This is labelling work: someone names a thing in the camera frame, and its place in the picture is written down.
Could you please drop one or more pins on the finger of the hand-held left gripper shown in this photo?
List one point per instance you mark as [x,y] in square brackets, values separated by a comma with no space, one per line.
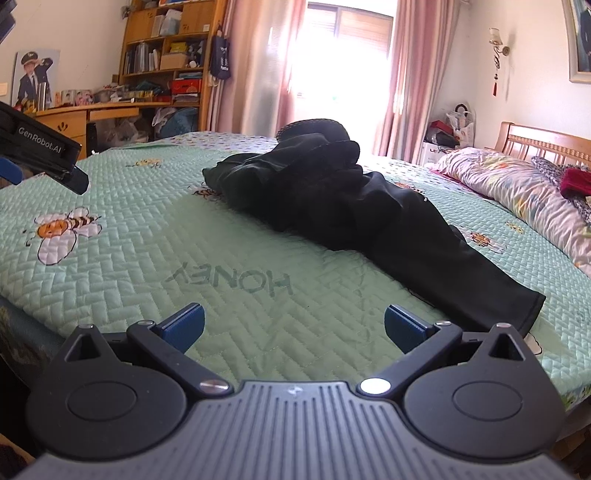
[9,170]
[76,182]

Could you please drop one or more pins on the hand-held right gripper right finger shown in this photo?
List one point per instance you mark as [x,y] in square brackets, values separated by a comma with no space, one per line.
[404,325]

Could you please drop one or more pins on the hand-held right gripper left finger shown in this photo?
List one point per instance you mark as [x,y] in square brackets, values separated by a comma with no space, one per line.
[184,325]

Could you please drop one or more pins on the black pants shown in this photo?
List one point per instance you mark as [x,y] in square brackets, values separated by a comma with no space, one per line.
[369,207]

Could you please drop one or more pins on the wooden desk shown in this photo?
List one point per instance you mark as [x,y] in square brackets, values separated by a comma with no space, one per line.
[69,122]

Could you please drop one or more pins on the metal thermos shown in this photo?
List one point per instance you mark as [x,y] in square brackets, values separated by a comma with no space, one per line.
[44,97]

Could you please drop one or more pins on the clear plastic bags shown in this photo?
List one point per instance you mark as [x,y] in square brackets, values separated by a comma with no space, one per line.
[122,131]

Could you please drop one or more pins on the green quilted bedspread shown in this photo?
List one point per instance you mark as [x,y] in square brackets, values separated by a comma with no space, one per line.
[138,230]

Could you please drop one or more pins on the blue bag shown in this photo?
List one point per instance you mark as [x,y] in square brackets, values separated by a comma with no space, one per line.
[180,122]

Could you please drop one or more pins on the floral pillow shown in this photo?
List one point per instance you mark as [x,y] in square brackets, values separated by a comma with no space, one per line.
[508,184]

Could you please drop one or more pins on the white cardboard box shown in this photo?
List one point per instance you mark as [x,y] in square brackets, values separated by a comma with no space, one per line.
[431,152]

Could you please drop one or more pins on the navy hanging bag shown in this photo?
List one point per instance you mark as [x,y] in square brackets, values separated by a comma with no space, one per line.
[219,57]

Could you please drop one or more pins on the wooden bookshelf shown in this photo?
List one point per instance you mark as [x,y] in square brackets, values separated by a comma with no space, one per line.
[194,16]

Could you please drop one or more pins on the white plastic bag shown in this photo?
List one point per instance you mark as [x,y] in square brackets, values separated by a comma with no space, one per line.
[461,127]

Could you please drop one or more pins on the black white patterned cloth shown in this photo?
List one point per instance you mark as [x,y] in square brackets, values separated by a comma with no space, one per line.
[549,168]

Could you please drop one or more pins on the pink curtain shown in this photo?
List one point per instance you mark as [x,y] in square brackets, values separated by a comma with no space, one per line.
[258,69]
[411,69]

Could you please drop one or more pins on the dark red cloth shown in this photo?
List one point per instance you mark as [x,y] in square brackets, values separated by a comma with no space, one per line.
[577,182]

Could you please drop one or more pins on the wooden bed headboard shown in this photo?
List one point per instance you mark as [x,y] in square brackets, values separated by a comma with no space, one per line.
[545,143]

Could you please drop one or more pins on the red tassel ornament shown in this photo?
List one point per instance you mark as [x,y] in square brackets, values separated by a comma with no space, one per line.
[496,83]

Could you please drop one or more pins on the bright window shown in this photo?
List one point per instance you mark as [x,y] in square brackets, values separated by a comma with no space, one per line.
[360,32]

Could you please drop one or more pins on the wall poster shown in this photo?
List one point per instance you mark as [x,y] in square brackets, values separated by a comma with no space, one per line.
[34,74]

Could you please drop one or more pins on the wall lamp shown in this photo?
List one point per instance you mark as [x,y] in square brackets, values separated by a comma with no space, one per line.
[497,39]

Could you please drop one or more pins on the framed wall picture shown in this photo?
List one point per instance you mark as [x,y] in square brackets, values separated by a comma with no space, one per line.
[579,41]

